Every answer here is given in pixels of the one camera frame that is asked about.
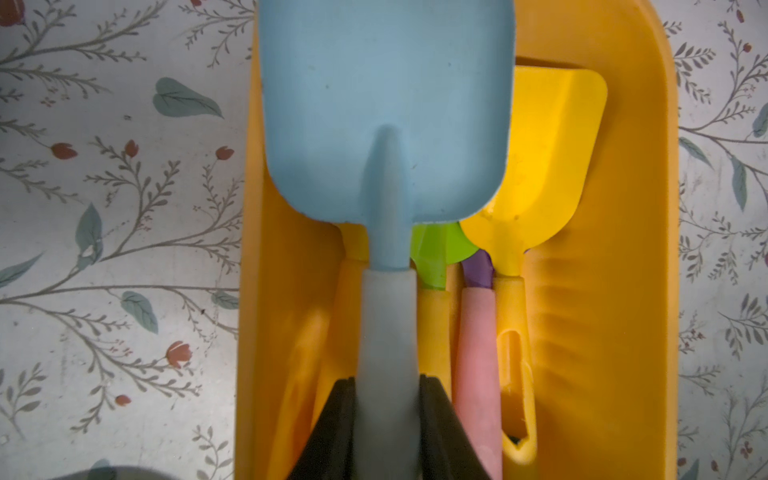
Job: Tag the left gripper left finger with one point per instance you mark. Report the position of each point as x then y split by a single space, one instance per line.
328 452

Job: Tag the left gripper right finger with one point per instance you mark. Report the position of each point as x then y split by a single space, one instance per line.
445 449

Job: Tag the purple shovel pink handle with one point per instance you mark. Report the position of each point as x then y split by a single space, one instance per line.
477 397

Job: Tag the green trowel yellow handle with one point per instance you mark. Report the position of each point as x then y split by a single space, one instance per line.
435 247

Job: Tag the light blue shovel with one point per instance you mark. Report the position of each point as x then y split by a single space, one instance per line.
387 114

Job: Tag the yellow scoop shovel slotted handle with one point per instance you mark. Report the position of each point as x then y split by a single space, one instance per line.
555 120

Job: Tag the yellow rake-edged shovel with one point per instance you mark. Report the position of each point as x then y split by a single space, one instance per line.
325 351

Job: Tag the yellow plastic storage box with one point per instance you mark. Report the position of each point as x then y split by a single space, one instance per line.
602 294

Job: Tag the floral table mat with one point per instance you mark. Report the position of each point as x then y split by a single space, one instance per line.
123 136

